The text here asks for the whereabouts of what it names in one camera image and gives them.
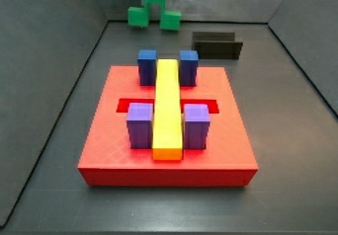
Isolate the black holder stand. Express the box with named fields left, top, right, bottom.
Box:
left=191, top=32, right=243, bottom=60

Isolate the red base board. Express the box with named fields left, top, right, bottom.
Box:
left=77, top=66, right=259, bottom=187

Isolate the blue block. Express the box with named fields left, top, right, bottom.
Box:
left=137, top=49, right=157, bottom=86
left=179, top=50, right=197, bottom=87

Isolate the green arch-shaped block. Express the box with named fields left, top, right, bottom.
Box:
left=128, top=0, right=181, bottom=31

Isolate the purple block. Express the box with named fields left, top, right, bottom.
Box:
left=127, top=103, right=153, bottom=149
left=183, top=104, right=211, bottom=149

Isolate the left blue block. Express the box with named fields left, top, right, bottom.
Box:
left=137, top=49, right=157, bottom=86

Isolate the yellow long bar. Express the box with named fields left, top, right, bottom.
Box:
left=152, top=59, right=181, bottom=161

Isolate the left purple block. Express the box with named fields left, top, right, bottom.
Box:
left=127, top=103, right=153, bottom=149

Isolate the right blue block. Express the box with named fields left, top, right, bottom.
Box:
left=179, top=50, right=197, bottom=87

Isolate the right purple block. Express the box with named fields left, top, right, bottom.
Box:
left=183, top=104, right=211, bottom=149

